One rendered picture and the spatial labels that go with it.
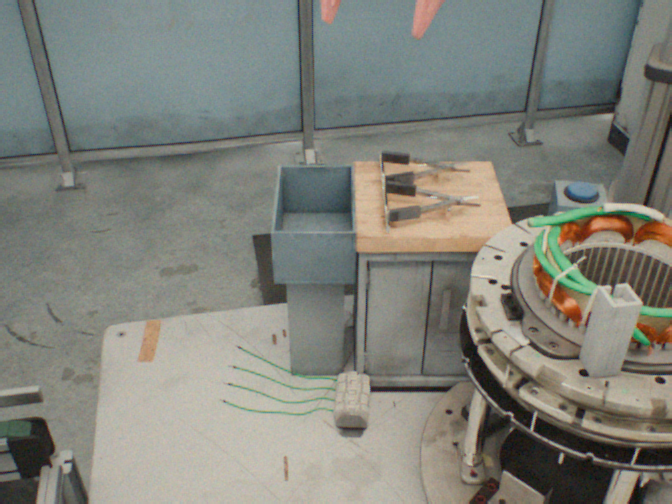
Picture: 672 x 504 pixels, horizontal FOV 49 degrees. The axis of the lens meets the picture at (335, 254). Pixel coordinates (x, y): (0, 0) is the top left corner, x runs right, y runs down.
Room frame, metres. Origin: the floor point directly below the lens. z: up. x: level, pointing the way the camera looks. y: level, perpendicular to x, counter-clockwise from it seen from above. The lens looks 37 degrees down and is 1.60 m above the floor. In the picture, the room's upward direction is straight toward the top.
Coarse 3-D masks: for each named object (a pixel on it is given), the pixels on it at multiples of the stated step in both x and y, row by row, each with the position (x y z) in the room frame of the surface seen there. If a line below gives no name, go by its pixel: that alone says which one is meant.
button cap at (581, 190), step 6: (570, 186) 0.90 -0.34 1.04; (576, 186) 0.90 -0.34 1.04; (582, 186) 0.90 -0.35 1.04; (588, 186) 0.90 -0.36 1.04; (594, 186) 0.90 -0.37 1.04; (570, 192) 0.89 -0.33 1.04; (576, 192) 0.88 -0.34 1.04; (582, 192) 0.88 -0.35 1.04; (588, 192) 0.88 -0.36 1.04; (594, 192) 0.88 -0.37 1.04; (582, 198) 0.88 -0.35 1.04; (588, 198) 0.88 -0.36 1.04
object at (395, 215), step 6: (390, 210) 0.76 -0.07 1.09; (396, 210) 0.76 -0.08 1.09; (402, 210) 0.76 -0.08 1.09; (408, 210) 0.76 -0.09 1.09; (414, 210) 0.76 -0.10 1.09; (420, 210) 0.77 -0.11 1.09; (390, 216) 0.76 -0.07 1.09; (396, 216) 0.76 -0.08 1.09; (402, 216) 0.76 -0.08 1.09; (408, 216) 0.76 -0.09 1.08; (414, 216) 0.76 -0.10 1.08
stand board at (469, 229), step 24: (360, 168) 0.91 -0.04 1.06; (384, 168) 0.91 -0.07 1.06; (408, 168) 0.91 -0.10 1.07; (432, 168) 0.91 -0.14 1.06; (456, 168) 0.91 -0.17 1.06; (480, 168) 0.91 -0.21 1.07; (360, 192) 0.85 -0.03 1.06; (456, 192) 0.85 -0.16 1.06; (480, 192) 0.85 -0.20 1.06; (360, 216) 0.79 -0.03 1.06; (432, 216) 0.79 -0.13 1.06; (456, 216) 0.79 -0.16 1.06; (480, 216) 0.79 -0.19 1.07; (504, 216) 0.79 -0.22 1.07; (360, 240) 0.75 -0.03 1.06; (384, 240) 0.75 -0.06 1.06; (408, 240) 0.74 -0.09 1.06; (432, 240) 0.74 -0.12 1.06; (456, 240) 0.74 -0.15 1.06; (480, 240) 0.74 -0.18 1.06
